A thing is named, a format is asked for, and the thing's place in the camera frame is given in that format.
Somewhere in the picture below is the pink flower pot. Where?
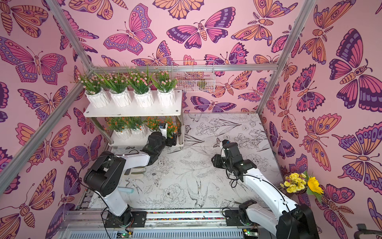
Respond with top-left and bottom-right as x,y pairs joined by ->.
97,72 -> 132,108
126,67 -> 154,108
74,73 -> 110,109
152,71 -> 178,107

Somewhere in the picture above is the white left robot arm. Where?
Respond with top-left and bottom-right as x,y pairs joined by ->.
84,132 -> 166,226

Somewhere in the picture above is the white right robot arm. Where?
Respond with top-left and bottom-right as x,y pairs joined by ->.
211,140 -> 319,239

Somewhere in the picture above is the white two-tier rack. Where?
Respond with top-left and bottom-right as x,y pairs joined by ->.
84,90 -> 185,147

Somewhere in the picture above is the light blue tube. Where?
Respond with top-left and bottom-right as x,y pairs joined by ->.
117,187 -> 134,194

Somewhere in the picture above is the yellow sunflower bouquet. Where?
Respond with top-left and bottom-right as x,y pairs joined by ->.
280,171 -> 324,203

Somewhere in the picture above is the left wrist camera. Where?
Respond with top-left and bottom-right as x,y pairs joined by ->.
158,122 -> 168,138

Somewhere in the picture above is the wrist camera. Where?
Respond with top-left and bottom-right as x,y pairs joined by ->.
158,122 -> 168,138
221,139 -> 230,148

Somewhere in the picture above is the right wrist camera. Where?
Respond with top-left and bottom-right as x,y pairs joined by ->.
221,139 -> 230,148

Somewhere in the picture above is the white wire basket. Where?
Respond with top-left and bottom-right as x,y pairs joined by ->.
171,58 -> 216,93

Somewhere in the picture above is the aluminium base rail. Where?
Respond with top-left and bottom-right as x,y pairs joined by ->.
56,207 -> 314,239

